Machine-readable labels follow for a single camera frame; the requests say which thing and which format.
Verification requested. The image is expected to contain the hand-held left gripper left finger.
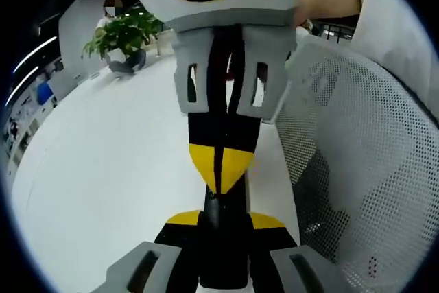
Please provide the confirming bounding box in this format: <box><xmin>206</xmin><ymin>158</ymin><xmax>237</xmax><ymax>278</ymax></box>
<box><xmin>102</xmin><ymin>209</ymin><xmax>203</xmax><ymax>293</ymax></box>

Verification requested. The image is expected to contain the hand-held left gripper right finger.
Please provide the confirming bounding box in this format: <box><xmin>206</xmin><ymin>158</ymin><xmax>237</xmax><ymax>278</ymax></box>
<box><xmin>247</xmin><ymin>212</ymin><xmax>354</xmax><ymax>293</ymax></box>

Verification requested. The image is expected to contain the clear glass vase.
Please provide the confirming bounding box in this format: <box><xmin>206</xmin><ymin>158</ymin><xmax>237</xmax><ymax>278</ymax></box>
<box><xmin>156</xmin><ymin>28</ymin><xmax>175</xmax><ymax>56</ymax></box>

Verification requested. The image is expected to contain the green potted plant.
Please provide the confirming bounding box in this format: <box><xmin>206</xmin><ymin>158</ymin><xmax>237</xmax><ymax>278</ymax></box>
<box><xmin>81</xmin><ymin>14</ymin><xmax>163</xmax><ymax>61</ymax></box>

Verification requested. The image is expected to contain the white mesh laundry basket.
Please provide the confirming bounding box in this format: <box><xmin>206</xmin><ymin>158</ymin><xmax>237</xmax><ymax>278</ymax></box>
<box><xmin>274</xmin><ymin>34</ymin><xmax>439</xmax><ymax>293</ymax></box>

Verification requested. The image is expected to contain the white square pillar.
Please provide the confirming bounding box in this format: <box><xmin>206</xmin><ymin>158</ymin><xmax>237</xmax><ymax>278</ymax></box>
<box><xmin>57</xmin><ymin>0</ymin><xmax>108</xmax><ymax>83</ymax></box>

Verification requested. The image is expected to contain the blue bin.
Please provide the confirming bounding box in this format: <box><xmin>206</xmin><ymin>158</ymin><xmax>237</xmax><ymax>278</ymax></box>
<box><xmin>36</xmin><ymin>81</ymin><xmax>55</xmax><ymax>106</ymax></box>

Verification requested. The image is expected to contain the ceiling light strip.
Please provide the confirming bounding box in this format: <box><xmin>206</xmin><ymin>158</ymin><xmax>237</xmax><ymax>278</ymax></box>
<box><xmin>4</xmin><ymin>65</ymin><xmax>39</xmax><ymax>108</ymax></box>
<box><xmin>12</xmin><ymin>34</ymin><xmax>58</xmax><ymax>75</ymax></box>

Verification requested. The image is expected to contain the person in white shirt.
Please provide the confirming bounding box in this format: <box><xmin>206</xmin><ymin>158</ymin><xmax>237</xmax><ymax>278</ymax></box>
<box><xmin>333</xmin><ymin>0</ymin><xmax>439</xmax><ymax>119</ymax></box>

